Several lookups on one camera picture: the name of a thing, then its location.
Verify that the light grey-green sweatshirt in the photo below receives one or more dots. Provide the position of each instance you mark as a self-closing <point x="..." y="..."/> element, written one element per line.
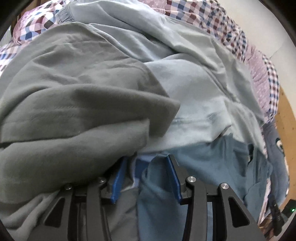
<point x="196" y="92"/>

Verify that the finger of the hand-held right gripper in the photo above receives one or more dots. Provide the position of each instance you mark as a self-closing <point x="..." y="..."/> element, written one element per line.
<point x="276" y="213"/>

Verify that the teal blue t-shirt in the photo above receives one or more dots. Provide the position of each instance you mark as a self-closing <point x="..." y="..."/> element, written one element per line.
<point x="219" y="166"/>

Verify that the checked purple duvet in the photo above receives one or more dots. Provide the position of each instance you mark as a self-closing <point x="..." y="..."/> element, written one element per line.
<point x="196" y="11"/>

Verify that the blue plush cushion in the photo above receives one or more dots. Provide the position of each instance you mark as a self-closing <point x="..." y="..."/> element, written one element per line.
<point x="276" y="150"/>

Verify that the grey t-shirt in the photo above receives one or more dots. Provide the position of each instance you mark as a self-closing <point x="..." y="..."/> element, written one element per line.
<point x="69" y="104"/>

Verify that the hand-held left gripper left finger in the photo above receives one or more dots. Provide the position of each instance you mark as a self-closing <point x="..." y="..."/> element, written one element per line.
<point x="118" y="185"/>

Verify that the wooden headboard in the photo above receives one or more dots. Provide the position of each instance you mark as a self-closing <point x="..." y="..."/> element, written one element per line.
<point x="284" y="115"/>

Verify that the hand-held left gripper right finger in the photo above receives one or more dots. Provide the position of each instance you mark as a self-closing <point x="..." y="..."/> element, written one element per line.
<point x="177" y="183"/>

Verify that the purple dotted checked pillow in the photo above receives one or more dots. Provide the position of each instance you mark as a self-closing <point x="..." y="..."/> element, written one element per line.
<point x="261" y="76"/>

